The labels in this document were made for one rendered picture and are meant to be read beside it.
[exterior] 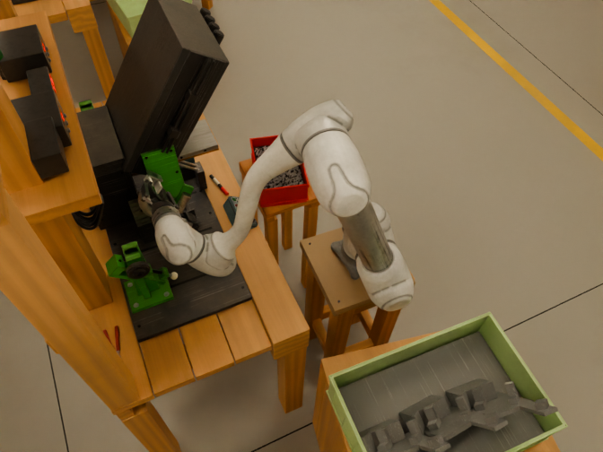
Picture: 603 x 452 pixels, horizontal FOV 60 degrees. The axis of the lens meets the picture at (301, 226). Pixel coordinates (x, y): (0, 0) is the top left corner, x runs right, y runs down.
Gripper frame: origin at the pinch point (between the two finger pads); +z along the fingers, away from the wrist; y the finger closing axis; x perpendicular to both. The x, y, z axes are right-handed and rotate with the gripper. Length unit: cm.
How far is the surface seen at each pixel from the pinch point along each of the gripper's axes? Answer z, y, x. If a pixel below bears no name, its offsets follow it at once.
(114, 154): 12.2, 12.1, 0.7
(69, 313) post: -66, 31, 8
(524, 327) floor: -37, -208, -20
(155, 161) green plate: 4.4, 1.5, -6.1
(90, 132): 26.2, 18.7, 2.0
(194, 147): 18.4, -14.9, -12.5
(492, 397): -95, -93, -16
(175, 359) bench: -41, -22, 39
